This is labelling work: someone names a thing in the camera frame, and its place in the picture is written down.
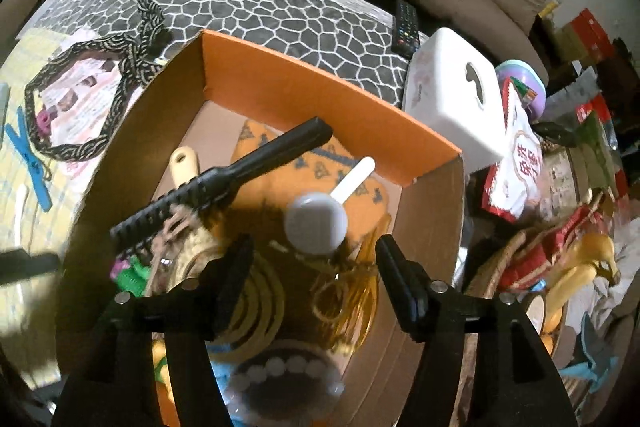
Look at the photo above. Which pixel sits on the black remote control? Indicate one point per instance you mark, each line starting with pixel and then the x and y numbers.
pixel 405 33

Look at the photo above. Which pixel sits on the grey stone pattern mat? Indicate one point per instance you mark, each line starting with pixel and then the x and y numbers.
pixel 348 38

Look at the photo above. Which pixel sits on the glass perfume bottle wooden cap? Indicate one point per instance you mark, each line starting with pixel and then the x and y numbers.
pixel 168 249

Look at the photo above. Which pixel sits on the black round hair brush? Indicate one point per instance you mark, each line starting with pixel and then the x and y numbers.
pixel 218 186

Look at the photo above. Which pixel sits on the blue plastic hanger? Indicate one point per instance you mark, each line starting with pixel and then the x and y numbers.
pixel 20 140

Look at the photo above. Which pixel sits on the white tissue box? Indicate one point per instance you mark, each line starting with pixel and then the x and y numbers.
pixel 453 89

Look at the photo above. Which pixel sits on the brown armchair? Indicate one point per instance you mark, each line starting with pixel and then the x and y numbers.
pixel 13 15

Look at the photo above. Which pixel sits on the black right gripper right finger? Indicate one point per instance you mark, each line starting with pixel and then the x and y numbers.
pixel 515 381

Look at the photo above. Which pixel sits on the white measuring scoop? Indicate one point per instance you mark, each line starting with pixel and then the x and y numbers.
pixel 316 223

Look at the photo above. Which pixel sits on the zebra pattern fabric headband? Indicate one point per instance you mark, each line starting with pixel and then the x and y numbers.
pixel 100 96

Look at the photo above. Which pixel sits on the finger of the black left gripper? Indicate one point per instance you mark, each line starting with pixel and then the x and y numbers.
pixel 17 265

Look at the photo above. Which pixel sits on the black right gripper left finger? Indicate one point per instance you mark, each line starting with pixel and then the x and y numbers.
pixel 111 379

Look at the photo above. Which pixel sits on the woven coiled coaster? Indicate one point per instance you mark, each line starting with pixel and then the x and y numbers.
pixel 232 298

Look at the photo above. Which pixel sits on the orange cardboard box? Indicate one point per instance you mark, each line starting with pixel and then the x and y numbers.
pixel 215 102

